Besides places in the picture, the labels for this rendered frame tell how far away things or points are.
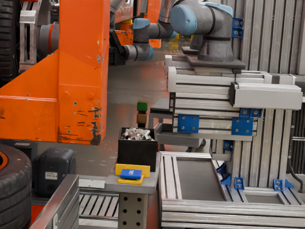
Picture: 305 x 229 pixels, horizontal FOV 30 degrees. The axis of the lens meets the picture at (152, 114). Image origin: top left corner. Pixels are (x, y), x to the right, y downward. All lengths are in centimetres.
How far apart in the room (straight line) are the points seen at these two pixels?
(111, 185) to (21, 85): 52
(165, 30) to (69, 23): 73
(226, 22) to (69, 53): 68
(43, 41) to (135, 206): 93
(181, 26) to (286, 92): 49
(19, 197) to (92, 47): 59
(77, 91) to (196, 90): 54
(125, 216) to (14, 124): 53
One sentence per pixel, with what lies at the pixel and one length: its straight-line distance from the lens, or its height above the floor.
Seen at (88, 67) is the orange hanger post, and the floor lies 80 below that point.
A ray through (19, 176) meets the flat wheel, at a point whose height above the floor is 49.
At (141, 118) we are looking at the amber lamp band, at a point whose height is 59.
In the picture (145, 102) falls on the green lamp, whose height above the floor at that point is 66.
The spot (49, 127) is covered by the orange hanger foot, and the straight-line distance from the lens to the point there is 212.
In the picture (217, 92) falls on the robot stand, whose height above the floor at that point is 69.
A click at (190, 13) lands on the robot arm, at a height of 101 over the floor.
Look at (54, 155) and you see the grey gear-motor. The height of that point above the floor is 40.
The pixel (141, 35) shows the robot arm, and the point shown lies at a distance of 261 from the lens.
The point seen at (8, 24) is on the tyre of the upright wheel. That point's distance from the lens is 239.
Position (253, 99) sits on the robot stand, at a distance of 227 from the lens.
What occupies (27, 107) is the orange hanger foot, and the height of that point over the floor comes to 65.
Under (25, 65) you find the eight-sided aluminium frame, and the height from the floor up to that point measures 76.
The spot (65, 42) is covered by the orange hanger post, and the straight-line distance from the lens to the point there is 206.
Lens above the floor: 106
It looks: 12 degrees down
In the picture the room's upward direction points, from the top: 3 degrees clockwise
